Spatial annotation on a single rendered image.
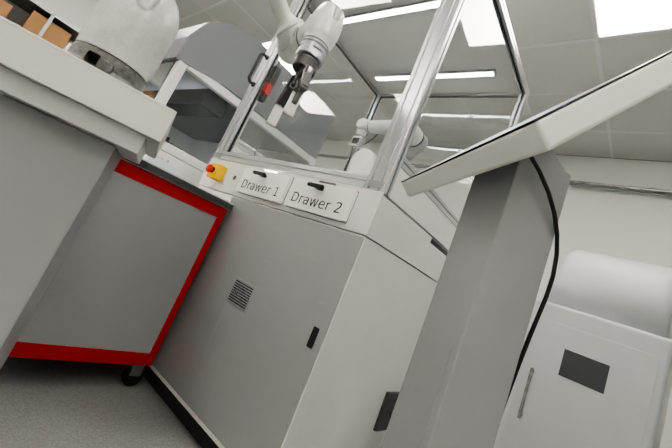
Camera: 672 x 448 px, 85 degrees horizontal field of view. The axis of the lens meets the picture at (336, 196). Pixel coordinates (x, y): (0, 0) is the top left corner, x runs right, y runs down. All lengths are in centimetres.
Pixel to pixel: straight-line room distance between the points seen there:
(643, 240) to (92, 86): 415
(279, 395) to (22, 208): 78
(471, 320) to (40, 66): 88
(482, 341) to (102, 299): 117
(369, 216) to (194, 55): 146
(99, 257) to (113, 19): 76
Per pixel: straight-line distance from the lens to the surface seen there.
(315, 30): 120
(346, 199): 118
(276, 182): 143
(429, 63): 136
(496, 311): 75
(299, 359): 116
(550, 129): 61
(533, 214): 80
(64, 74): 85
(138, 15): 97
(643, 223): 434
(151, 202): 141
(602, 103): 69
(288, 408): 118
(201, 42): 227
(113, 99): 83
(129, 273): 146
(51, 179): 88
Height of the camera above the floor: 65
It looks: 12 degrees up
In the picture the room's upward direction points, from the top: 23 degrees clockwise
